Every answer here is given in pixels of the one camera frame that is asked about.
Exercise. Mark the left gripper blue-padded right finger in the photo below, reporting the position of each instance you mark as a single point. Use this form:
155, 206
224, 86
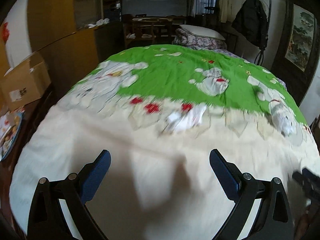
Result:
228, 175

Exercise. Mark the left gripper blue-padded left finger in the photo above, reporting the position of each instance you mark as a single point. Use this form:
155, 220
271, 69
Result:
92, 174

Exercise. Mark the white plastic bag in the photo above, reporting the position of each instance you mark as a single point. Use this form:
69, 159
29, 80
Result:
283, 118

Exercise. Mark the person's right hand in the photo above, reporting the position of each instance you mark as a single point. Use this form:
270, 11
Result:
302, 226

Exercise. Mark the crumpled white tissue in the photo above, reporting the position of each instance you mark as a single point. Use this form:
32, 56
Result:
177, 122

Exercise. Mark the blue plate of snacks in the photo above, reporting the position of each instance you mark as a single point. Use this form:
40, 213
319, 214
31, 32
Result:
11, 123

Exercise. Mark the white and green cartoon duvet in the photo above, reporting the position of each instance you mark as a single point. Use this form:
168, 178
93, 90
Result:
161, 185

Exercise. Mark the brown cardboard box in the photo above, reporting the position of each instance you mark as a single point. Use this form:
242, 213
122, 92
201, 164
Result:
25, 83

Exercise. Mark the dark framed landscape painting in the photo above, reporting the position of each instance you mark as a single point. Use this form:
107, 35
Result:
297, 56

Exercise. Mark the white pillow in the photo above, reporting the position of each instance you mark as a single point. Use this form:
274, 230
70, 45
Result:
202, 32

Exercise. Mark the black hanging jacket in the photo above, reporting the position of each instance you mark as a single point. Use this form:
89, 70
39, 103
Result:
251, 22

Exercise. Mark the dark wooden desk and chair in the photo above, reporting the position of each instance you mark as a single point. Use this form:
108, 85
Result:
144, 30

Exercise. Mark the tall wooden glass cabinet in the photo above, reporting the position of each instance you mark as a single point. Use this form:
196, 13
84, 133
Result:
59, 30

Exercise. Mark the white hanging garment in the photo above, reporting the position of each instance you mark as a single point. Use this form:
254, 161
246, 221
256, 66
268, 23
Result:
225, 14

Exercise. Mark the red hanging ornament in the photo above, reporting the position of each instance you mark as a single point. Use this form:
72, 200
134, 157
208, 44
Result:
5, 33

